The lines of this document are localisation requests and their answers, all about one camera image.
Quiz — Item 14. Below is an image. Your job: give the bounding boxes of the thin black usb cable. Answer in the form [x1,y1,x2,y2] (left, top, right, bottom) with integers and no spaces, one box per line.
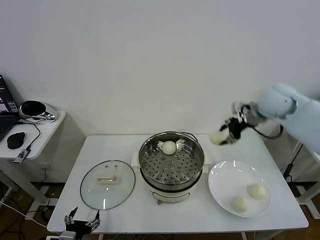
[17,119,42,152]

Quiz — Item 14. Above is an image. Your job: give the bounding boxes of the white round plate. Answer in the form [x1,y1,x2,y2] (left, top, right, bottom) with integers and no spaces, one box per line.
[208,159,273,219]

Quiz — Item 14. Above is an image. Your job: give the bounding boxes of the white side desk with gadget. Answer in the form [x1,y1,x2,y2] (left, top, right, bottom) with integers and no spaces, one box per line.
[0,109,87,208]

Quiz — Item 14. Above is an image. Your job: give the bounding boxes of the perforated steel steamer basket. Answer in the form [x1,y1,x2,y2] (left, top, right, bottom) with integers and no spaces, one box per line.
[131,131,212,187]

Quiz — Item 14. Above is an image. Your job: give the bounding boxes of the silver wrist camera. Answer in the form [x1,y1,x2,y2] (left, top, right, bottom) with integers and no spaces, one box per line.
[231,101,252,120]
[58,231,77,240]

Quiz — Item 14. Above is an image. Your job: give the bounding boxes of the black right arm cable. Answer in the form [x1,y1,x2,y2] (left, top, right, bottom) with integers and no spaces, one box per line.
[251,124,285,140]

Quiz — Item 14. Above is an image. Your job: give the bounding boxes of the grey usb hub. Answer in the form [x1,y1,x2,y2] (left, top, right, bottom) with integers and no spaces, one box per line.
[13,147,32,165]

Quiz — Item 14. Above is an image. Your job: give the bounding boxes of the cream electric cooker base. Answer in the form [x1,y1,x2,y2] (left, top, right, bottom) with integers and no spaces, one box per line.
[131,152,212,206]

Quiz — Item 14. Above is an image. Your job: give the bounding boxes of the black computer mouse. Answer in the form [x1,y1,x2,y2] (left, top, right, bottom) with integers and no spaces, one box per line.
[6,131,27,150]

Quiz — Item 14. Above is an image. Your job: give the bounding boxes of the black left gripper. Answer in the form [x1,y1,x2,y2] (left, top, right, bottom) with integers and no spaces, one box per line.
[64,206,101,235]

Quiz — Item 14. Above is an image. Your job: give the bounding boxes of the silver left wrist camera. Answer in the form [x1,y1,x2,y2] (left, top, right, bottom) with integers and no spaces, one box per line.
[58,231,77,240]

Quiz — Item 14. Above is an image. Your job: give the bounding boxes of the black laptop with dark keyboard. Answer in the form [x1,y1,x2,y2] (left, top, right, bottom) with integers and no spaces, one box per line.
[0,74,21,142]

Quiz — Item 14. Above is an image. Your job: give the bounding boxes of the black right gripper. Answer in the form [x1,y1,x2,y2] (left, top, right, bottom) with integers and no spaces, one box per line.
[219,116,248,146]

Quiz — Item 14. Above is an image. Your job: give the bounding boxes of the white steamed baozi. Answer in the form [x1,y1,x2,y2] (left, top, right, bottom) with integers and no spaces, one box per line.
[231,195,251,214]
[161,140,177,156]
[246,183,268,201]
[209,131,230,146]

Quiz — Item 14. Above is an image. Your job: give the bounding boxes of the white floor cable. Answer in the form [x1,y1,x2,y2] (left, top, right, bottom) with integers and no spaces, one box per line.
[0,199,48,229]

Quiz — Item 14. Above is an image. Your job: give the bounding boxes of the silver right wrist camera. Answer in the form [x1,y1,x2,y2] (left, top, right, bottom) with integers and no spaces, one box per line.
[231,101,252,120]

